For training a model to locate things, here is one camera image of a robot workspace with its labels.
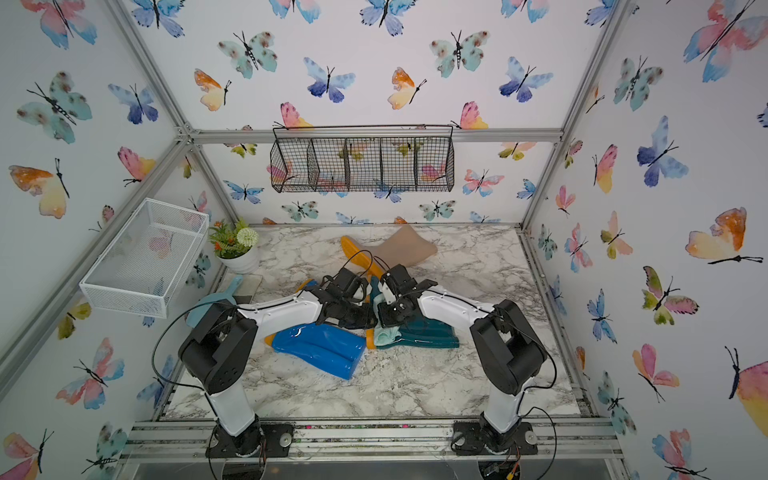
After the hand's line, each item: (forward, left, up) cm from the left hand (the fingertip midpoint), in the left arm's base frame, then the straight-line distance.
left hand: (381, 322), depth 89 cm
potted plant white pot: (+21, +45, +3) cm, 50 cm away
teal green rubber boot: (-3, -12, -1) cm, 12 cm away
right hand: (+1, -1, +1) cm, 2 cm away
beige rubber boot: (+33, -8, -5) cm, 34 cm away
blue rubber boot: (-8, +13, -1) cm, 15 cm away
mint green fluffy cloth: (-6, -1, +4) cm, 8 cm away
